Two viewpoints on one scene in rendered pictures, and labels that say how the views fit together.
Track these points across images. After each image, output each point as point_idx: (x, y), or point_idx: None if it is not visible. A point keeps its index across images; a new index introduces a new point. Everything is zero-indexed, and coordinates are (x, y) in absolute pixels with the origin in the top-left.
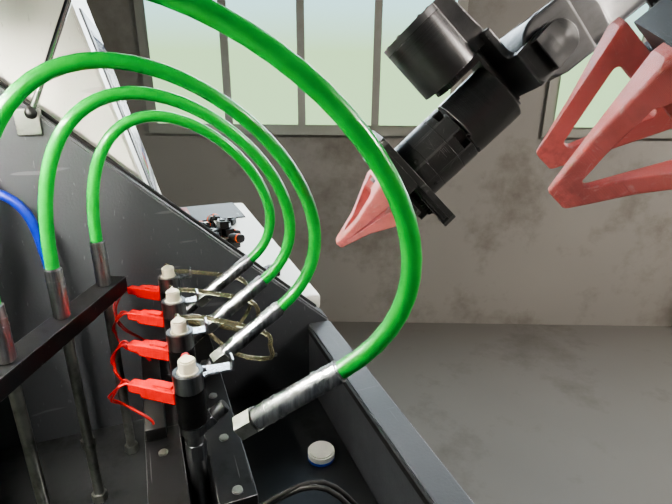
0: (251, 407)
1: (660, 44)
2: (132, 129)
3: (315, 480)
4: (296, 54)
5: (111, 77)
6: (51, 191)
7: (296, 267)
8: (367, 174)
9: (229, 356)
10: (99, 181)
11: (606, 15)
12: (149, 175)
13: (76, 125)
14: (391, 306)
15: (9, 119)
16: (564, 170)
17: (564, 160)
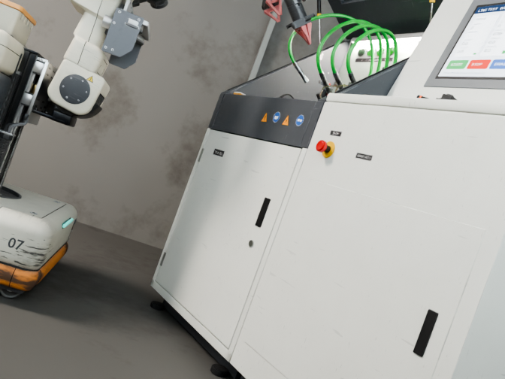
0: (306, 77)
1: (277, 2)
2: (479, 46)
3: (289, 94)
4: (319, 15)
5: (485, 22)
6: (385, 62)
7: (360, 95)
8: (311, 24)
9: (321, 81)
10: (393, 60)
11: None
12: (450, 68)
13: (385, 43)
14: (291, 46)
15: (379, 45)
16: (279, 18)
17: (277, 13)
